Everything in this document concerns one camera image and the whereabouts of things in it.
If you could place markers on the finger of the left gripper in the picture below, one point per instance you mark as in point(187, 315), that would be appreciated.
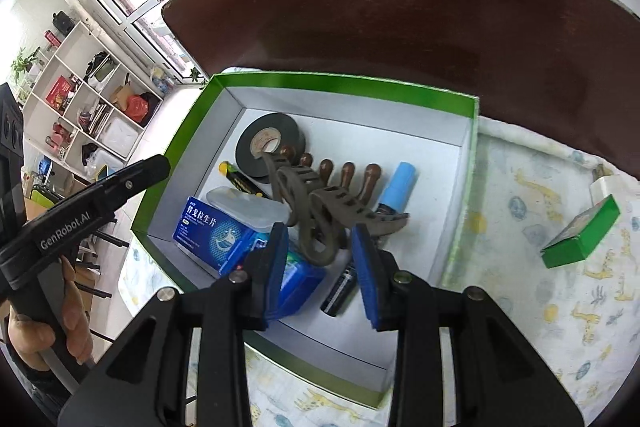
point(111, 193)

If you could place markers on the black marker white cap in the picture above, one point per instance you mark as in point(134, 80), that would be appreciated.
point(239, 180)

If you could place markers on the black marker blue cap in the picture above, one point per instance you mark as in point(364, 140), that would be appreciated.
point(348, 210)

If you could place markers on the dark wooden headboard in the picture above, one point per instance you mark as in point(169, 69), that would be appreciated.
point(568, 69)

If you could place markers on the black electrical tape roll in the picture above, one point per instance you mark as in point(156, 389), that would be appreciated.
point(267, 134)

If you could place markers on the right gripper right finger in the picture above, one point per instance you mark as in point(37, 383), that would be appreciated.
point(499, 377)

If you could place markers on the small green box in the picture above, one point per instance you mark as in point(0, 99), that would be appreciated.
point(582, 236)

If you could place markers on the clear plastic tube case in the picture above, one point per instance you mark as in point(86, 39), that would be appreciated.
point(257, 213)

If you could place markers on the giraffe print cloth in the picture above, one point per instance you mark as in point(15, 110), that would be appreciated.
point(488, 198)

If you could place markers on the white USB charger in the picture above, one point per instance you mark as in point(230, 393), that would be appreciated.
point(606, 183)

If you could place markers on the person's left hand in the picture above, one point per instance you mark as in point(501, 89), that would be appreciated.
point(30, 337)

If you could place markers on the grey-brown hair claw clip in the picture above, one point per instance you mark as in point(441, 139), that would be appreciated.
point(320, 238)

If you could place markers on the blue chewing gum container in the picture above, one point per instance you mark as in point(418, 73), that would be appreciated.
point(300, 279)

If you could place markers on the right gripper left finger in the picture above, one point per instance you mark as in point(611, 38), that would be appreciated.
point(141, 380)

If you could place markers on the blue medicine tablet box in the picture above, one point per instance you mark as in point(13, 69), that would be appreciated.
point(212, 236)

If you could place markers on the white shelf unit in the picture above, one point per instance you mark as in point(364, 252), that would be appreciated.
point(87, 100)

